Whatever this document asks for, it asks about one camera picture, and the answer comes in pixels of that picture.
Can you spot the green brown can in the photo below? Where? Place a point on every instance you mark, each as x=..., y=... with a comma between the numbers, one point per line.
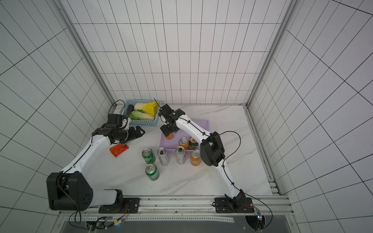
x=192, y=144

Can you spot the green lettuce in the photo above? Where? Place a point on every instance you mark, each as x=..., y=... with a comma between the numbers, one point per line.
x=141, y=115

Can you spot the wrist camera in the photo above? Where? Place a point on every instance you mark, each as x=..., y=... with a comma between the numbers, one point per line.
x=165, y=111
x=117, y=121

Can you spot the green sprite can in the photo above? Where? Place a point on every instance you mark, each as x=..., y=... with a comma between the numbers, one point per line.
x=152, y=172
x=148, y=156

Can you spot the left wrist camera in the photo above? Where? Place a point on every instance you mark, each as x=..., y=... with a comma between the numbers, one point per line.
x=117, y=121

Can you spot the silver slim can back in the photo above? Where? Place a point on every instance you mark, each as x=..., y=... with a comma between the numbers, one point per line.
x=163, y=156

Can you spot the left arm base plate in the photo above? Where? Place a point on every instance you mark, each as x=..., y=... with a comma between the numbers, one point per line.
x=124, y=205

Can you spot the blue plastic basket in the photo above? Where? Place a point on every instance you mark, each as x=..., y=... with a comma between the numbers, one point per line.
x=133, y=122

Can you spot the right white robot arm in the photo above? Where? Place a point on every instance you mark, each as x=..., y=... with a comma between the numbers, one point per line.
x=211, y=148

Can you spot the yellow napa cabbage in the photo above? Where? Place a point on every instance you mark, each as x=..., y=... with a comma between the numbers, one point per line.
x=149, y=108

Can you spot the silver slim can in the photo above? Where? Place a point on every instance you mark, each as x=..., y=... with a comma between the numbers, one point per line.
x=180, y=155
x=163, y=156

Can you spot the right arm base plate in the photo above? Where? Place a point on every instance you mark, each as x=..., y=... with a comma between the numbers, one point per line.
x=228, y=206

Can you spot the dark purple eggplant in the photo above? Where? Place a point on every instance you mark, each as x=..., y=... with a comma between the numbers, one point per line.
x=130, y=109

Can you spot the red snack packet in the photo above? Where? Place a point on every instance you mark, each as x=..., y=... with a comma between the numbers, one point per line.
x=118, y=149

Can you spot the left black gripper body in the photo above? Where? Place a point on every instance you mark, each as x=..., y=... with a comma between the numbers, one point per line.
x=126, y=135

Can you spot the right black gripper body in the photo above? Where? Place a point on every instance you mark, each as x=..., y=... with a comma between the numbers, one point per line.
x=168, y=129

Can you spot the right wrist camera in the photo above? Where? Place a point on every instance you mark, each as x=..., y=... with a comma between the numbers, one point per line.
x=165, y=111

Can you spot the orange fanta can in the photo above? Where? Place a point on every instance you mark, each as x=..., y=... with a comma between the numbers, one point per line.
x=195, y=158
x=183, y=142
x=170, y=136

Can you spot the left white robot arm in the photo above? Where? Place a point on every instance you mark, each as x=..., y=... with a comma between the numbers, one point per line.
x=69, y=190

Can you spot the aluminium mounting rail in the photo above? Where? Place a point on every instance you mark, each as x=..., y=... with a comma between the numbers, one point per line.
x=184, y=208

